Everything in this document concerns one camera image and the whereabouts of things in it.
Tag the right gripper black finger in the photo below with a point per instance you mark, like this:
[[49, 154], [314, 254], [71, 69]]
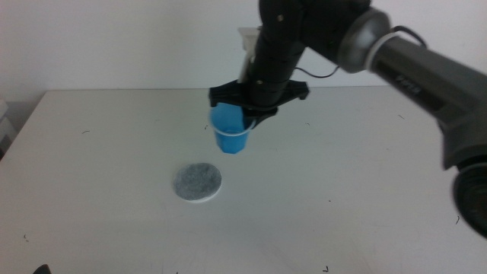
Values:
[[261, 118]]

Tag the blue plastic cup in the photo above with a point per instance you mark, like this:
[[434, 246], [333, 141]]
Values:
[[230, 142]]

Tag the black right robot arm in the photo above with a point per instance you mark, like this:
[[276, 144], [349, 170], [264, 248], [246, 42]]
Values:
[[411, 72]]

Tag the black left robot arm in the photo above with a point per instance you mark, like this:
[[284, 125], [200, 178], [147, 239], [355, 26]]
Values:
[[42, 269]]

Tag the grey round cup mat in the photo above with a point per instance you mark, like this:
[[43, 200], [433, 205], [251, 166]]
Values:
[[197, 182]]

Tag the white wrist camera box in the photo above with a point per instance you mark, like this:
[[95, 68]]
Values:
[[248, 40]]

